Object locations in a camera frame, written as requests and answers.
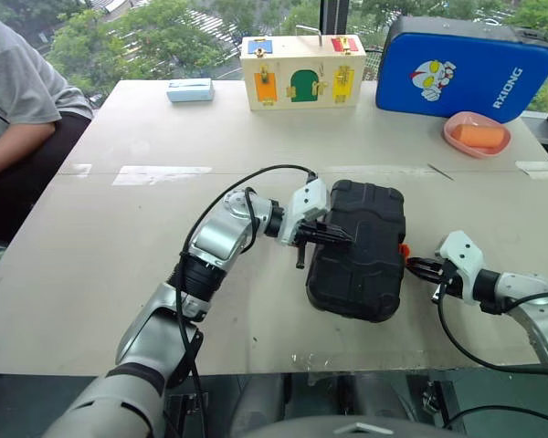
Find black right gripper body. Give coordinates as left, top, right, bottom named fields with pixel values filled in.
left=431, top=259, right=463, bottom=301

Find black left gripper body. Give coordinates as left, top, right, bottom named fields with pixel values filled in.
left=295, top=218, right=333, bottom=271

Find black plastic tool case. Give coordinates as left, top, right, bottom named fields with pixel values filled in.
left=304, top=178, right=410, bottom=325

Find blue cartoon hard case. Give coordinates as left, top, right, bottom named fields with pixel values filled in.
left=374, top=16, right=548, bottom=125

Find pink oval dish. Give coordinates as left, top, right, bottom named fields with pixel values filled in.
left=442, top=110, right=513, bottom=160

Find orange block in dish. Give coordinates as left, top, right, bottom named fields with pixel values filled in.
left=451, top=123, right=508, bottom=150

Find wooden lock box coloured doors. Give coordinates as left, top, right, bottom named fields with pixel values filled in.
left=239, top=34, right=367, bottom=112

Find gray curved hood with emblem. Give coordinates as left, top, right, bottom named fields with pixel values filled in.
left=239, top=413, right=469, bottom=438

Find light blue tissue box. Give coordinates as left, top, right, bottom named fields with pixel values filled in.
left=165, top=78, right=216, bottom=104

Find person in gray shirt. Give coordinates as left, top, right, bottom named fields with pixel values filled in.
left=0, top=8, right=95, bottom=243

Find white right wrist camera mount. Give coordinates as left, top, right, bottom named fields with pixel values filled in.
left=434, top=230, right=486, bottom=305

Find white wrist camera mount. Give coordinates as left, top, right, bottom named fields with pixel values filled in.
left=277, top=178, right=332, bottom=248
left=434, top=230, right=486, bottom=305

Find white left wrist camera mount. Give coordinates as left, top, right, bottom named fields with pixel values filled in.
left=277, top=178, right=332, bottom=248

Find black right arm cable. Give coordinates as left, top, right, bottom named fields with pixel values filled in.
left=437, top=272, right=548, bottom=379

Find thin black floor cable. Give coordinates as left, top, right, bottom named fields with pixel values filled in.
left=440, top=404, right=548, bottom=434

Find bent metal rod handle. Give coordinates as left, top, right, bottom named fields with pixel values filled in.
left=294, top=25, right=325, bottom=48

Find silver metal bracket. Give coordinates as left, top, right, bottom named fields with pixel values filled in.
left=166, top=391, right=212, bottom=434

